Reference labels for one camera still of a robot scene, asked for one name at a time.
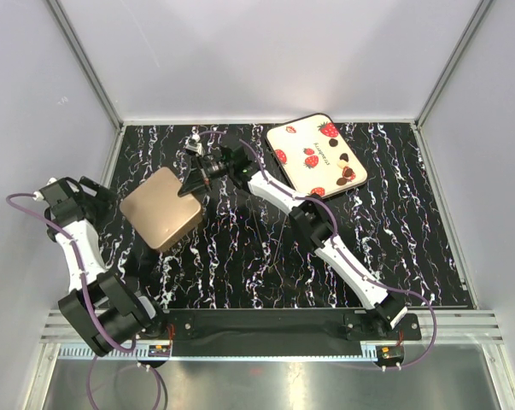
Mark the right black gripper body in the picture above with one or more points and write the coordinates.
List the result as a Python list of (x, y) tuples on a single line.
[(216, 168)]

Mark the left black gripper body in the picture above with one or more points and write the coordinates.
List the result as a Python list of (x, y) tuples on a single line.
[(101, 204)]

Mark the rose gold tin lid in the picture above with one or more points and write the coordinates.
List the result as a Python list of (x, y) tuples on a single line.
[(156, 212)]

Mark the metal tongs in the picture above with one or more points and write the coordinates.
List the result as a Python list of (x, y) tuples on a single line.
[(270, 238)]

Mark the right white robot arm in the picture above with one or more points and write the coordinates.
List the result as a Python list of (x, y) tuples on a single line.
[(313, 223)]

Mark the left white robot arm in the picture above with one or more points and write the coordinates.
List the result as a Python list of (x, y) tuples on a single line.
[(99, 305)]

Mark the brown leaf chocolate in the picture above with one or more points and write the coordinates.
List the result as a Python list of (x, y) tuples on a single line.
[(347, 172)]

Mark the strawberry print tray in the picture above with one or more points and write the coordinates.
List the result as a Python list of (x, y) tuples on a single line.
[(308, 161)]

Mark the left controller board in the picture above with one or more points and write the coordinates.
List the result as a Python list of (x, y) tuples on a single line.
[(159, 350)]

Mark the controller board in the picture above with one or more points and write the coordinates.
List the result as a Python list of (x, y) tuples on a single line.
[(159, 350), (394, 353)]

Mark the right controller board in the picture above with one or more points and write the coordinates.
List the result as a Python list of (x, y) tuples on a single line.
[(394, 353)]

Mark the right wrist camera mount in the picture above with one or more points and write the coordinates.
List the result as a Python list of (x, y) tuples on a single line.
[(193, 145)]

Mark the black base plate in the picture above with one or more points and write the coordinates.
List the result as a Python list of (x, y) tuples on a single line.
[(282, 333)]

